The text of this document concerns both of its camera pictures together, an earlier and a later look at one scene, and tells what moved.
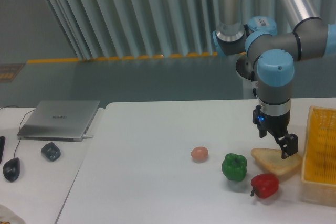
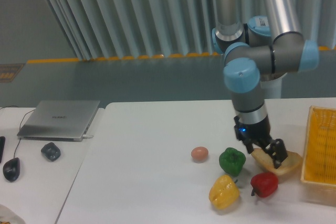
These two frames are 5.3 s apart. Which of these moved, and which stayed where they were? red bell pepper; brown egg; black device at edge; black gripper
Moved: black gripper
Stayed: black device at edge; brown egg; red bell pepper
